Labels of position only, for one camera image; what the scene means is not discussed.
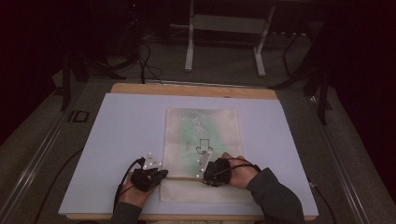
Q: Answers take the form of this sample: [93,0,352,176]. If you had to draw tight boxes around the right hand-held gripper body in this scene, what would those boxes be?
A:
[195,150,233,188]

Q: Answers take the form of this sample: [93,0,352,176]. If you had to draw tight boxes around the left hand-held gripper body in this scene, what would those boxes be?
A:
[129,151,163,193]

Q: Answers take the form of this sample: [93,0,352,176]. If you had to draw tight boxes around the black tripod stand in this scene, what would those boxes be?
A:
[59,50,127,112]
[269,60,333,126]

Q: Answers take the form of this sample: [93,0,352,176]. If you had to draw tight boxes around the black floor cables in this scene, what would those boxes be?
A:
[134,38,164,86]

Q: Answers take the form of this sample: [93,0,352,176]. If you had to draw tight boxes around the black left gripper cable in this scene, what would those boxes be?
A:
[112,157,147,213]

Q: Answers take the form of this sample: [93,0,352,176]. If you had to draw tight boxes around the black floor cable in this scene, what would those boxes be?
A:
[32,147,85,224]

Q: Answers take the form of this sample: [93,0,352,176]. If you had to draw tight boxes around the metal floor rail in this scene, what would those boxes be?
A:
[306,94,373,224]
[0,110,74,224]

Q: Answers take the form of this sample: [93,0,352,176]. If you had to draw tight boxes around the person's left hand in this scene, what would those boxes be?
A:
[119,172,157,209]

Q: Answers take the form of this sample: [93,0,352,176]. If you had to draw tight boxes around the person's right hand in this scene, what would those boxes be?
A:
[220,151,262,190]

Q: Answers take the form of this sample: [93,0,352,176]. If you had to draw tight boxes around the white metal stand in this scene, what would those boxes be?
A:
[184,0,276,78]

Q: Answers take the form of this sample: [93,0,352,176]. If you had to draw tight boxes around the green cloth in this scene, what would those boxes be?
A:
[177,119,225,175]

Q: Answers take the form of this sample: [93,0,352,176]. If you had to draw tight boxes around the pale blue table mat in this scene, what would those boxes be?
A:
[58,92,319,217]

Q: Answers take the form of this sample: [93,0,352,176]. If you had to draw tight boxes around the wooden table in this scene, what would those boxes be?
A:
[65,82,295,222]

